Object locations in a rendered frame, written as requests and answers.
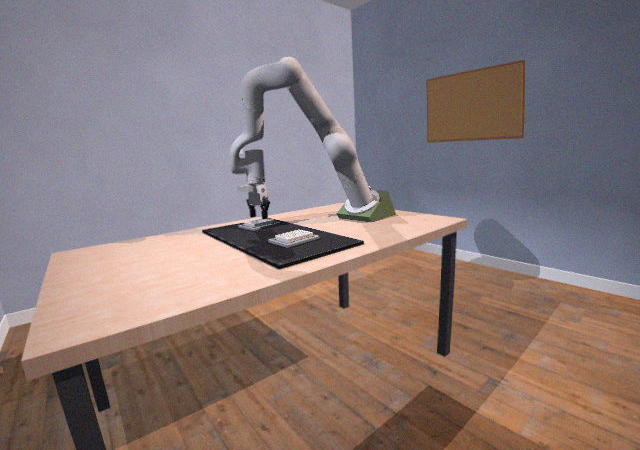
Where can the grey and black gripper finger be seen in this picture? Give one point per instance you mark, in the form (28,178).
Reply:
(252,210)
(264,209)

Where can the black perforated breadboard plate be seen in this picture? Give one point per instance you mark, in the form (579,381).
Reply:
(255,243)

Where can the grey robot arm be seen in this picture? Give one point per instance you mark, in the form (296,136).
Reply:
(340,148)

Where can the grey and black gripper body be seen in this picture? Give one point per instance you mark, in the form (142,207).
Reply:
(256,197)

